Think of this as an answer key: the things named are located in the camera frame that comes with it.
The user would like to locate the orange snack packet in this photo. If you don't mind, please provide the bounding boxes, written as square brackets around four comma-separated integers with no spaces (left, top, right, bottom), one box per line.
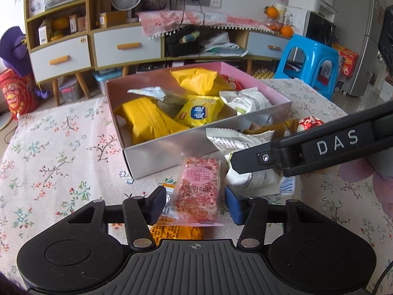
[150,184,206,240]

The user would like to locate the pink cherry print cloth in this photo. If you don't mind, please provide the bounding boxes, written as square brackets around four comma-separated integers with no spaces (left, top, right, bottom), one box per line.
[137,10,281,39]

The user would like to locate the white foam box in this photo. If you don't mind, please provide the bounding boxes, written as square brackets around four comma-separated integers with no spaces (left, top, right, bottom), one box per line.
[287,0,318,10]

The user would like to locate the yellow egg tray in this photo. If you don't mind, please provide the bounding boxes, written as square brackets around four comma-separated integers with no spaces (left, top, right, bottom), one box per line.
[250,68,275,80]

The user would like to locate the mustard brown snack packet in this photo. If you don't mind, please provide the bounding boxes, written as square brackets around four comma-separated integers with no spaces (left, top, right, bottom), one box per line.
[242,119,300,143]

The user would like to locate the purple plush toy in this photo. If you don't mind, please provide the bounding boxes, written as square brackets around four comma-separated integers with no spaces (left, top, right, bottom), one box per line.
[0,26,50,99]

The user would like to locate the pink clear-wrapped snack bar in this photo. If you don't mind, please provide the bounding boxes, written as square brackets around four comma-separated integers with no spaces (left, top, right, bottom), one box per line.
[157,157,233,227]

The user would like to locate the yellow snack packet blue label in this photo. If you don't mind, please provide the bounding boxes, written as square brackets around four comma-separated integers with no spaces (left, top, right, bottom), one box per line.
[174,95,225,129]

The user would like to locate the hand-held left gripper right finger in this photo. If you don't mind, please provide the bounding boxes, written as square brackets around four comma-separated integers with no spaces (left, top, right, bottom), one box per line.
[225,187,330,250]

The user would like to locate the orange yellow round item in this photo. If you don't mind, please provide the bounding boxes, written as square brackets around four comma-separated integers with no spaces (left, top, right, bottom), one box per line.
[51,17,70,40]

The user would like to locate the blue-lid storage bin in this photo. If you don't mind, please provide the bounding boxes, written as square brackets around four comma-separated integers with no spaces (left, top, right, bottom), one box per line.
[92,69,123,88]

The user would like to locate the pink cardboard box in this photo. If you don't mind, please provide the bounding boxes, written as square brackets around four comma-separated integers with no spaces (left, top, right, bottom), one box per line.
[105,61,292,179]

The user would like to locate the white snack packet green print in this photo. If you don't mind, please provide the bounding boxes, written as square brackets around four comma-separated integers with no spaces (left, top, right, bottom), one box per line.
[219,88,273,116]

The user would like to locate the white snack packet blue stripes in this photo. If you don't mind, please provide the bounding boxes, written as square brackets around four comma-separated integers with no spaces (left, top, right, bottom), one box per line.
[225,152,296,196]

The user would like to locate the black microwave oven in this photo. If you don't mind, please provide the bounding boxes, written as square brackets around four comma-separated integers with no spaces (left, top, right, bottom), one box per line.
[307,12,337,46]

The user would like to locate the white carton box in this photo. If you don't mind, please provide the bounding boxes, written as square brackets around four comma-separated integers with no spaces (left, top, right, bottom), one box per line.
[38,21,53,45]

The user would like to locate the grey refrigerator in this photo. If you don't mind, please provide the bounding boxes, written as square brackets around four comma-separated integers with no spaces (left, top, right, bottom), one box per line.
[333,0,393,97]

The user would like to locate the brown cardboard box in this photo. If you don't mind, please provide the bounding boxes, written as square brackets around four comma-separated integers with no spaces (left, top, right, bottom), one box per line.
[100,11,127,28]

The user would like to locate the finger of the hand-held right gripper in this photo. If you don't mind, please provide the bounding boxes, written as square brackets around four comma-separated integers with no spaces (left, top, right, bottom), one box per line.
[378,6,393,70]
[230,133,304,177]

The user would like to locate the red gift bag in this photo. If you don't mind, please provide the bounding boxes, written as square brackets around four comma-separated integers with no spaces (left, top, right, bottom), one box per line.
[0,68,40,120]

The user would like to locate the red snack packet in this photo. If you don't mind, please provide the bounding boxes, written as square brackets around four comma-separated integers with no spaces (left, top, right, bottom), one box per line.
[220,74,244,92]
[295,116,325,133]

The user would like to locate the blue plastic stool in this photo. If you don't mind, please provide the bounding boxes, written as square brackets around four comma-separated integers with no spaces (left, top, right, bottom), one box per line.
[273,34,341,100]

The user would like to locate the person's right hand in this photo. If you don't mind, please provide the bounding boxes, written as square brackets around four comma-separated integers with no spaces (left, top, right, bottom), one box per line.
[338,157,393,217]

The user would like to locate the clear storage bin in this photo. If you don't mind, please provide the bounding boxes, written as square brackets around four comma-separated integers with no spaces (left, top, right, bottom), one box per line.
[58,77,83,103]

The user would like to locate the red snack carton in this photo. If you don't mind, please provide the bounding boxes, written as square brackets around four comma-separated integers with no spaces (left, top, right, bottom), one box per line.
[333,44,359,78]

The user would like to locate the low wooden tv cabinet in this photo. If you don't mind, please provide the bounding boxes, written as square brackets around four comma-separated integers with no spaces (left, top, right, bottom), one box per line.
[161,25,292,74]

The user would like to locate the pile of white clothes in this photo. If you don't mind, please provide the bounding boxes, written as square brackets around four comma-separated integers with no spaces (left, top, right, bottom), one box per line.
[201,32,248,57]

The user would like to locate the black flat device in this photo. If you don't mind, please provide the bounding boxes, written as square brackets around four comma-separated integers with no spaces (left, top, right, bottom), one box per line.
[137,63,168,73]

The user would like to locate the wooden drawer cabinet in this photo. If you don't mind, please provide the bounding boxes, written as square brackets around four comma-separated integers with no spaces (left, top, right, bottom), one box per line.
[90,21,165,79]

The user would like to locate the large yellow snack packet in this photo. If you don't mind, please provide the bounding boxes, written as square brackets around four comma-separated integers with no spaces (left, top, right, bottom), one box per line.
[113,97,190,145]

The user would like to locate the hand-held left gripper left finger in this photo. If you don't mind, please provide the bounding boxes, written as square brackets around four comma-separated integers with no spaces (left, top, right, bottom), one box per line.
[60,186,167,250]

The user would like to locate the tall wooden shelf cabinet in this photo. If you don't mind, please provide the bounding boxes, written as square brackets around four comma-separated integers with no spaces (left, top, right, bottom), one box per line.
[24,0,93,106]

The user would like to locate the clear bag of oranges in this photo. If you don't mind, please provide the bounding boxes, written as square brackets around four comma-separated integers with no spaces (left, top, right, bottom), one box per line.
[263,18,281,32]

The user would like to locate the white printer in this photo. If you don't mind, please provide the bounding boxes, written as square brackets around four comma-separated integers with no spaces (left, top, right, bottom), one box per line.
[318,0,338,22]

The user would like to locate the black bag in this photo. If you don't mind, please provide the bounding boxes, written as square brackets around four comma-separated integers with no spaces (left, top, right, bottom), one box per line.
[166,26,205,57]

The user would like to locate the floral tablecloth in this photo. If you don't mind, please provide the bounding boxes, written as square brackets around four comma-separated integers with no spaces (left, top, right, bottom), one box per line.
[0,78,393,295]

